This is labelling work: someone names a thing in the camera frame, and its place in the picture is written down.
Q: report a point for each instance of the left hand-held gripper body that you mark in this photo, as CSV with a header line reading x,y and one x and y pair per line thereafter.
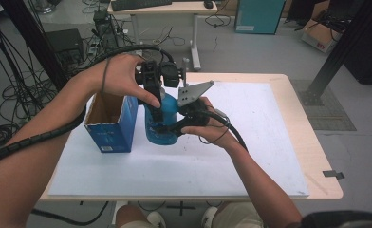
x,y
152,74

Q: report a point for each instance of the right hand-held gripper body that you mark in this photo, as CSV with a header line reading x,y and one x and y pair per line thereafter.
x,y
193,91

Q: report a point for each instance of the teal box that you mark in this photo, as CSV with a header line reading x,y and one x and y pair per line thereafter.
x,y
258,15

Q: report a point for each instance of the person's left leg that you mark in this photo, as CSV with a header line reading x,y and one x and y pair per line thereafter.
x,y
133,218

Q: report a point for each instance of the black slanted pole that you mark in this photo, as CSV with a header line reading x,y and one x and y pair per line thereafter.
x,y
32,38

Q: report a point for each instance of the white shoe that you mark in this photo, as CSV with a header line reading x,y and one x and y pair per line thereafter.
x,y
209,217
157,220

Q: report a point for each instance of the person's right hand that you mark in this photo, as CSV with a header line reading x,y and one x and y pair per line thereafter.
x,y
219,131

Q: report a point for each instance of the white desk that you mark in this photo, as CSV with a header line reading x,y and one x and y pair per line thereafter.
x,y
162,8

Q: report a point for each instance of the black computer tower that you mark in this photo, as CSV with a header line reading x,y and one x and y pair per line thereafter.
x,y
106,31

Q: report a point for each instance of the person's leg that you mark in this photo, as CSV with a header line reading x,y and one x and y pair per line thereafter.
x,y
133,218
238,217

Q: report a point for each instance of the black keyboard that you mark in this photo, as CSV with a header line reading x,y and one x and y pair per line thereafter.
x,y
139,4

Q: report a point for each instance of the black computer mouse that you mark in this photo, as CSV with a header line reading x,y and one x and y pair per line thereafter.
x,y
208,4

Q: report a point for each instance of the person's right leg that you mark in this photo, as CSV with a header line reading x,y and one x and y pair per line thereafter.
x,y
238,217

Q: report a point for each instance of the black floor box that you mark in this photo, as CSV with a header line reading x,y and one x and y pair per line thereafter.
x,y
64,44

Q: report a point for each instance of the open brown cardboard box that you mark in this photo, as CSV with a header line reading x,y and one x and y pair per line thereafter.
x,y
320,36

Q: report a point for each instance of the dark tape piece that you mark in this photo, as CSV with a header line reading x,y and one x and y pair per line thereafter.
x,y
332,174

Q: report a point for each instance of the blue cardboard box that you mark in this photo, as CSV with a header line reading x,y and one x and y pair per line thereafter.
x,y
114,129

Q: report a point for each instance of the blue detergent bottle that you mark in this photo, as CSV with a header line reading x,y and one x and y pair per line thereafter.
x,y
170,109

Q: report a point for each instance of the large dark cabinet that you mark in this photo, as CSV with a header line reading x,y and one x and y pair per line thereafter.
x,y
370,57

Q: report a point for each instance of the dark grid floor mat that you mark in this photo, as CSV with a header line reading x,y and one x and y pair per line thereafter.
x,y
329,114

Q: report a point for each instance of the person's left hand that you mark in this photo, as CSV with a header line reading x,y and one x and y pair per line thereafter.
x,y
120,76

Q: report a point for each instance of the white table mat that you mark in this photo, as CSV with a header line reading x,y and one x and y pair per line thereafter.
x,y
206,164

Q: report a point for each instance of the black metal stand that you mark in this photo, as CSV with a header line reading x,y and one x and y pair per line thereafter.
x,y
339,53

